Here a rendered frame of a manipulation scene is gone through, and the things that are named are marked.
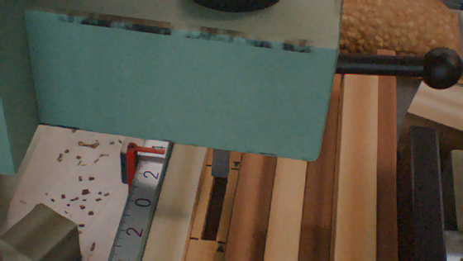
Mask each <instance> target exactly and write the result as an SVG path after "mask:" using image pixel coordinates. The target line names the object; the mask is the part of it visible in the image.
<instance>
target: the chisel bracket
mask: <svg viewBox="0 0 463 261"><path fill-rule="evenodd" d="M341 18H342V0H281V1H280V2H277V3H276V4H275V5H273V6H271V7H266V8H264V9H261V10H258V11H254V12H239V13H234V12H221V11H217V10H214V9H211V8H208V7H203V6H201V5H198V4H197V3H195V2H193V1H191V0H28V1H27V3H26V5H25V25H26V34H27V39H28V44H29V50H30V55H31V68H32V73H33V78H34V84H35V89H36V98H37V103H38V113H39V118H40V124H39V125H43V126H52V127H63V128H68V129H74V130H79V131H89V132H100V133H106V134H111V135H120V136H126V137H131V138H142V139H148V140H158V141H163V142H168V143H179V144H184V145H194V146H199V147H205V148H210V149H225V150H231V151H236V152H242V153H248V154H263V155H268V156H274V157H279V158H284V159H299V160H304V161H310V162H311V161H315V160H316V159H317V158H318V156H319V155H320V151H321V147H322V139H323V136H324V127H325V124H326V119H327V113H328V108H329V105H330V96H331V93H332V85H333V82H334V78H335V73H336V66H337V58H338V55H339V49H340V38H341Z"/></svg>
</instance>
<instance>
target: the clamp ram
mask: <svg viewBox="0 0 463 261"><path fill-rule="evenodd" d="M397 182H398V235H399V261H459V260H460V258H462V257H463V232H462V231H458V230H449V229H445V217H444V206H443V196H442V176H441V165H440V155H439V144H438V130H437V129H436V128H432V127H421V126H410V127H409V130H408V134H407V137H406V140H405V142H404V145H403V152H402V154H401V157H400V160H399V165H398V170H397Z"/></svg>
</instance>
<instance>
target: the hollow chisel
mask: <svg viewBox="0 0 463 261"><path fill-rule="evenodd" d="M230 158H231V151H230V150H225V149H212V169H211V175H212V176H216V177H222V178H227V175H228V170H229V167H230Z"/></svg>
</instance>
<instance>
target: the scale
mask: <svg viewBox="0 0 463 261"><path fill-rule="evenodd" d="M168 145H169V143H168V142H163V141H158V140H148V139H146V141H145V146H144V147H148V148H154V149H165V154H150V153H144V152H142V154H141V157H140V159H139V164H138V167H137V170H136V174H135V176H134V178H133V184H132V186H131V190H130V192H129V195H128V198H127V203H126V206H125V208H124V211H123V214H122V219H121V223H120V225H119V227H118V230H117V234H116V239H115V241H114V244H113V247H112V250H111V253H110V258H109V260H108V261H136V260H137V257H138V252H139V248H140V247H141V241H142V239H143V235H144V230H145V228H146V223H147V221H148V218H149V215H150V209H151V205H152V202H153V200H154V197H155V190H156V187H157V184H158V182H159V179H160V171H161V169H162V166H163V164H164V161H165V156H166V151H167V149H168Z"/></svg>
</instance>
